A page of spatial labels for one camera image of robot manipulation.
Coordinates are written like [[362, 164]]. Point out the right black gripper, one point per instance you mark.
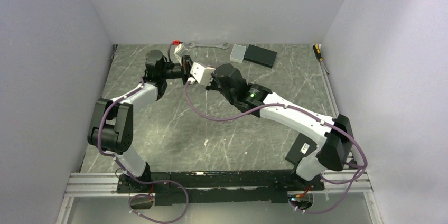
[[212, 85]]

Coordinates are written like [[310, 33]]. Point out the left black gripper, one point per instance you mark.
[[186, 64]]

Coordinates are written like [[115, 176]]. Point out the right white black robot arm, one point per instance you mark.
[[329, 145]]

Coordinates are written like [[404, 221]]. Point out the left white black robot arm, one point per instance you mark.
[[112, 124]]

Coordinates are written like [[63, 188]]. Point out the translucent white plastic box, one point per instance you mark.
[[237, 53]]

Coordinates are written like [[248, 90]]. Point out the silver open-end wrench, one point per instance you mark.
[[200, 45]]

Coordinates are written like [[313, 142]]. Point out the black flat rectangular box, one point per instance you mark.
[[260, 56]]

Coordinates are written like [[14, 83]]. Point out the yellow black screwdriver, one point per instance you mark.
[[319, 57]]

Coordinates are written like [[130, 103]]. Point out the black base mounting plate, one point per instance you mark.
[[220, 186]]

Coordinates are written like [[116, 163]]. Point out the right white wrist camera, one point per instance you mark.
[[200, 74]]

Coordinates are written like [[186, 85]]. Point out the aluminium extrusion rail frame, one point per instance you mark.
[[105, 185]]

